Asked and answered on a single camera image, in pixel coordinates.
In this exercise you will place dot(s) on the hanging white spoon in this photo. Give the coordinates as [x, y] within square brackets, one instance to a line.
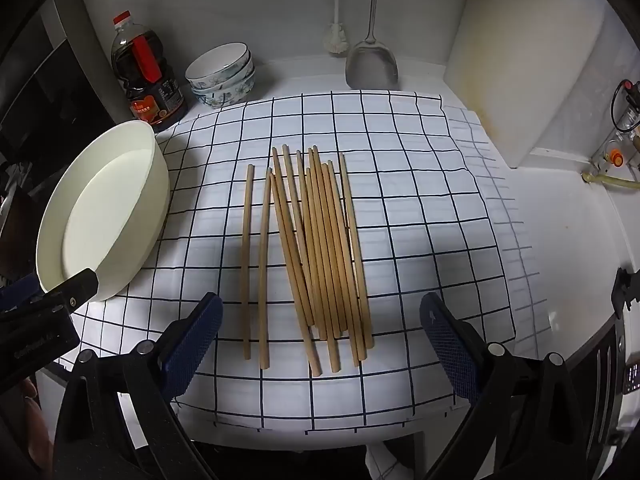
[336, 37]

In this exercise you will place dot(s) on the blue patterned porcelain bowl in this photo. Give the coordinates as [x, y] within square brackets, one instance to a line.
[225, 100]
[217, 65]
[247, 82]

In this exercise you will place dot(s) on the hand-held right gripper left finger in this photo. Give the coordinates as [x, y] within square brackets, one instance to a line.
[200, 340]

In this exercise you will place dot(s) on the person's left hand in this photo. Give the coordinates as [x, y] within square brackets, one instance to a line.
[35, 420]

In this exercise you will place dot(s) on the large white round basin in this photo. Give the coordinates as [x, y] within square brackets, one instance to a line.
[100, 210]

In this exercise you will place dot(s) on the dark soy sauce bottle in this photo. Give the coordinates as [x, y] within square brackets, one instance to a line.
[145, 85]

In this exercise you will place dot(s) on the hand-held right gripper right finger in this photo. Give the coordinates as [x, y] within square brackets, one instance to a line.
[445, 345]

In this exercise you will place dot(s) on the black appliance with display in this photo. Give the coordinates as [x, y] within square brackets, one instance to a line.
[610, 410]

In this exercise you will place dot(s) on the gas valve with red knob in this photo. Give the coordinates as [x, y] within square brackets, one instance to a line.
[627, 110]

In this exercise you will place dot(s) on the pile of wooden chopsticks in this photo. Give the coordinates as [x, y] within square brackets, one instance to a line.
[320, 260]

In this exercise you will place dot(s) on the white cutting board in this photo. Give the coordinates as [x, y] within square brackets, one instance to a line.
[525, 60]

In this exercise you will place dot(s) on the white checked cloth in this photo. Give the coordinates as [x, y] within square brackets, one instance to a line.
[425, 210]

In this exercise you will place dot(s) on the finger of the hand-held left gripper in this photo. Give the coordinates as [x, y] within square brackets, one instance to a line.
[17, 290]
[72, 290]

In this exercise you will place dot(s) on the metal spatula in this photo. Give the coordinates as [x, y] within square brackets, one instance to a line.
[372, 67]

